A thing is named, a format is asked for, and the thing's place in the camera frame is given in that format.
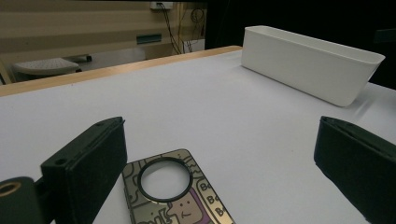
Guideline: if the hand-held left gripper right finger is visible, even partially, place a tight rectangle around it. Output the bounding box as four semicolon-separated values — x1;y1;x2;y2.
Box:
313;116;396;224

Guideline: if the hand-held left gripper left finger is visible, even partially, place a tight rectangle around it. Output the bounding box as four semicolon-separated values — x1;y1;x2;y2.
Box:
40;116;129;224

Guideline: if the white plastic bin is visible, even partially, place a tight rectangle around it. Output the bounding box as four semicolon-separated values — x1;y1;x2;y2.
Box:
241;25;387;107

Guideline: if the gold patterned phone case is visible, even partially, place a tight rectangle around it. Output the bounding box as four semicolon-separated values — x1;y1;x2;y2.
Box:
120;148;236;224

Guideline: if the round stool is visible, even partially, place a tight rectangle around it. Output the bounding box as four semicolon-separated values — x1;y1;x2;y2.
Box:
12;55;93;82

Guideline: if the wooden desk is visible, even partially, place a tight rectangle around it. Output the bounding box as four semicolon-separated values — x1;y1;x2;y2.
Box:
0;1;208;63

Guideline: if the white power strip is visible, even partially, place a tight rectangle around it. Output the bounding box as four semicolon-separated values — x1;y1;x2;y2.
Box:
149;1;175;10

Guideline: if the black cable bundle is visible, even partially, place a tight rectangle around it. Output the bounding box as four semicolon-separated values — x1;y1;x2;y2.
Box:
158;3;206;55

